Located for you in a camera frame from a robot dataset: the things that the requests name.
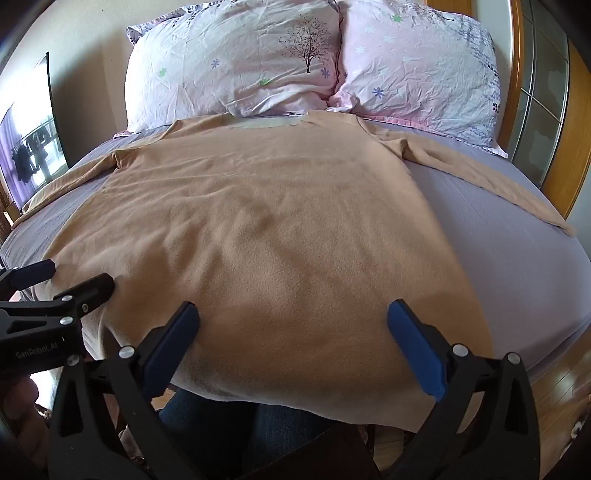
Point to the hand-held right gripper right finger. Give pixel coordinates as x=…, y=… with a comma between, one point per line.
x=415, y=346

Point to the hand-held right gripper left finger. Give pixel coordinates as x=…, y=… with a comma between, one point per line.
x=171, y=341

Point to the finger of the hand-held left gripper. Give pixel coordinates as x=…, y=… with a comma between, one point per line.
x=32, y=272
x=94, y=288

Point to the tan long-sleeved shirt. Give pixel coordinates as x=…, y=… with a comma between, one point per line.
x=277, y=240

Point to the person's left hand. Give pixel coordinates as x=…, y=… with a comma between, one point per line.
x=18, y=406

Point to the person's legs in jeans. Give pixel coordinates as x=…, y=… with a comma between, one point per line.
x=240, y=438

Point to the purple bed sheet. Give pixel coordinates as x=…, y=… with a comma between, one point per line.
x=498, y=258

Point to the floral pillow with tree print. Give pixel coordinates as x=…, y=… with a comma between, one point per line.
x=240, y=60

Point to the pink floral pillow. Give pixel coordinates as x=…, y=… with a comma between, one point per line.
x=415, y=69

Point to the wall mirror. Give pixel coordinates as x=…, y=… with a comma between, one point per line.
x=32, y=134

